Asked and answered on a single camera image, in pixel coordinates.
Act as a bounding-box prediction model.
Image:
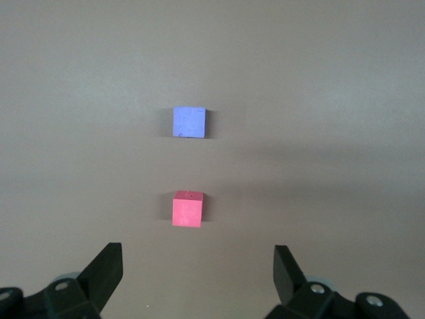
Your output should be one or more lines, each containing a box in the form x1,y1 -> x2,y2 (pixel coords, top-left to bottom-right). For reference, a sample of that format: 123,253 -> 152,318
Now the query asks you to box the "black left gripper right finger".
265,245 -> 408,319

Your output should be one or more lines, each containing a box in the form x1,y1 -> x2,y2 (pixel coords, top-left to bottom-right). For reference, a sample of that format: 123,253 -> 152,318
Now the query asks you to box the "purple foam cube block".
172,106 -> 207,138

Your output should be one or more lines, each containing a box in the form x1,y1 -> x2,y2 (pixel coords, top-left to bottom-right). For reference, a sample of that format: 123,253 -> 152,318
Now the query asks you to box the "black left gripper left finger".
0,243 -> 124,319

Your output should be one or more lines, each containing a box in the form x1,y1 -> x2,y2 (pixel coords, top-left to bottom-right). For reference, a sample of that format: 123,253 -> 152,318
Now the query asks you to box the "red foam cube block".
172,190 -> 205,228

